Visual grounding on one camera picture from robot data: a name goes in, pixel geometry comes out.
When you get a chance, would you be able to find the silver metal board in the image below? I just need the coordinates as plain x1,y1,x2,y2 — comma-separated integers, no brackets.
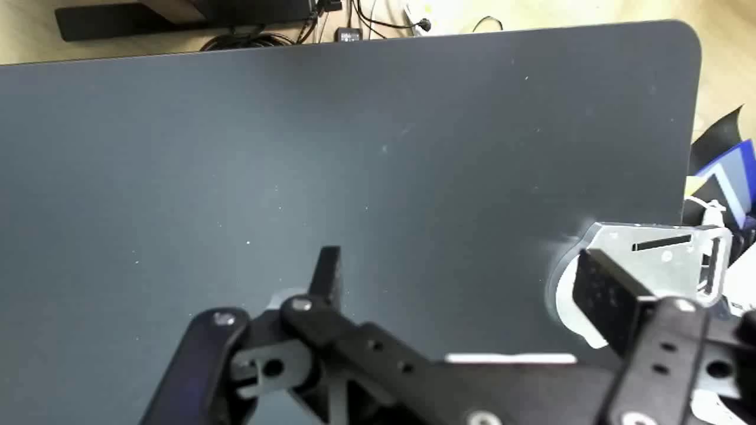
545,223,737,351

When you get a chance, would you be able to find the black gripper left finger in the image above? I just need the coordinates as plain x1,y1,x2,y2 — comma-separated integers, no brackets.
140,244,372,425

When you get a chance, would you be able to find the black cable bundle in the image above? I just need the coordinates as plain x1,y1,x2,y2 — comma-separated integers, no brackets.
198,0,434,55

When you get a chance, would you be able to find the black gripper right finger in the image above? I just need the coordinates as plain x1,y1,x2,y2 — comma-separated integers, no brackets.
573,245,756,425

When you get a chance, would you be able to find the blue patterned paper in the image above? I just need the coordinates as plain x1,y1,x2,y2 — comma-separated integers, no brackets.
687,105,756,238

